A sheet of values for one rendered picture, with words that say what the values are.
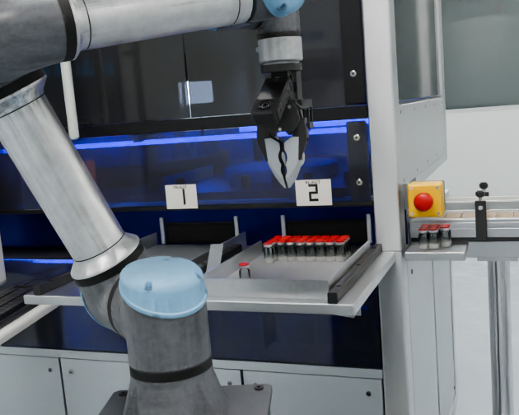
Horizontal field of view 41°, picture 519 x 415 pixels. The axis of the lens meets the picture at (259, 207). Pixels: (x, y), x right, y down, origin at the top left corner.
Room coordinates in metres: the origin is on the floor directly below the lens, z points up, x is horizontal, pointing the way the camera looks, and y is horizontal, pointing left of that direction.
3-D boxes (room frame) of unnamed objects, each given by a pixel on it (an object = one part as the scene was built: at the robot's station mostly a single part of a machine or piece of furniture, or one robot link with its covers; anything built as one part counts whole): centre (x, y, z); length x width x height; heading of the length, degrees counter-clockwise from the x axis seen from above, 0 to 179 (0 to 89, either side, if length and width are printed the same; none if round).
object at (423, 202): (1.49, -0.35, 0.99); 0.04 x 0.04 x 0.04; 69
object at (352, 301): (1.51, 0.09, 0.87); 0.70 x 0.48 x 0.02; 69
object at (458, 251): (1.57, -0.40, 0.87); 0.14 x 0.13 x 0.02; 159
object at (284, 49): (1.23, -0.05, 1.31); 0.08 x 0.08 x 0.05
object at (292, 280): (1.41, -0.05, 0.90); 0.34 x 0.26 x 0.04; 158
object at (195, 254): (1.64, 0.22, 0.90); 0.34 x 0.26 x 0.04; 159
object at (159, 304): (0.96, 0.15, 0.96); 0.13 x 0.12 x 0.14; 32
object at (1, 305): (1.59, 0.61, 0.82); 0.40 x 0.14 x 0.02; 170
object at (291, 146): (1.23, -0.07, 1.13); 0.06 x 0.03 x 0.09; 158
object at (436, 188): (1.53, -0.37, 1.00); 0.08 x 0.07 x 0.07; 159
